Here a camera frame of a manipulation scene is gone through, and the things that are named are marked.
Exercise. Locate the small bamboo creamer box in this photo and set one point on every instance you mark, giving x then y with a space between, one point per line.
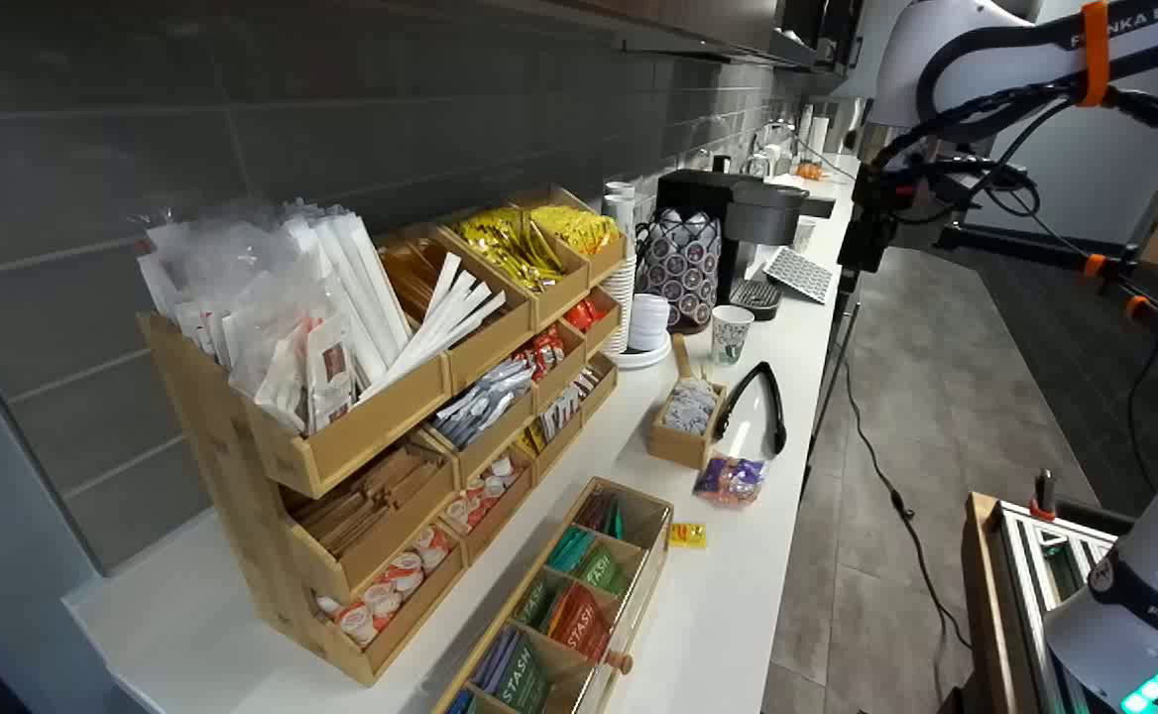
679 420

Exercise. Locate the silver tablet device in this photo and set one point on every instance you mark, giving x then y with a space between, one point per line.
800 275

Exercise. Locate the black wire pod holder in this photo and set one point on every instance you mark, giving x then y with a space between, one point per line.
679 264

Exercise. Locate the single paper cup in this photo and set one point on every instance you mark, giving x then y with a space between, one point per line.
726 331

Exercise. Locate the gold yellow sachets pile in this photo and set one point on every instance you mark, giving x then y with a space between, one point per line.
512 242

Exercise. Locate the bright yellow sachets pile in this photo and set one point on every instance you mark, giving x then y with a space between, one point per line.
585 231

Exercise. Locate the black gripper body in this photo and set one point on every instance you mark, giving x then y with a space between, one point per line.
873 218

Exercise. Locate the clear plastic cutlery packets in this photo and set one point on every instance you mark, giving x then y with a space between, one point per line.
287 297

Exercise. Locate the left paper cup stack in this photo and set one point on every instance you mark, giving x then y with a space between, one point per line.
620 282

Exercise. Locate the wooden aluminium frame stand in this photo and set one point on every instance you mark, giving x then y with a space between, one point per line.
1020 567

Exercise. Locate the white wrapped stir sticks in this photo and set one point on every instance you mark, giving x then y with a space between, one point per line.
458 308

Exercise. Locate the small yellow sachet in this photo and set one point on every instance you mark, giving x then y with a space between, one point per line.
689 534

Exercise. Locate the black tongs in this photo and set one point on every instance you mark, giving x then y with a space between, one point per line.
757 393

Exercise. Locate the bamboo tea bag box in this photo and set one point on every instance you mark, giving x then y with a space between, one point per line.
570 629

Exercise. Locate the bamboo three-tier condiment rack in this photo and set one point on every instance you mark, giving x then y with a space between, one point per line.
356 534

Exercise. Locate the red sachets pile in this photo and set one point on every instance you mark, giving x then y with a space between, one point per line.
585 315

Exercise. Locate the purple snack packet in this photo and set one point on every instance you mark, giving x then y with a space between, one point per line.
730 483

